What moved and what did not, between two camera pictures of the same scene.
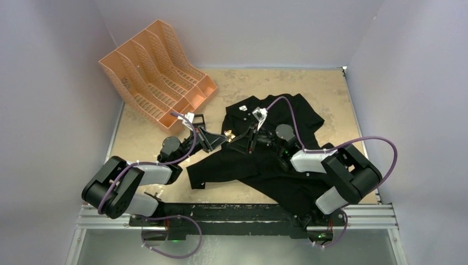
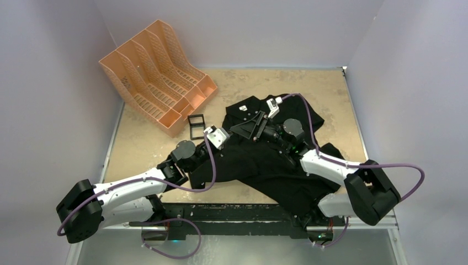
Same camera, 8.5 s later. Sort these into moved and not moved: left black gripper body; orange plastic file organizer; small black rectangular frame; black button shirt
Moved: left black gripper body
Not moved: black button shirt; small black rectangular frame; orange plastic file organizer
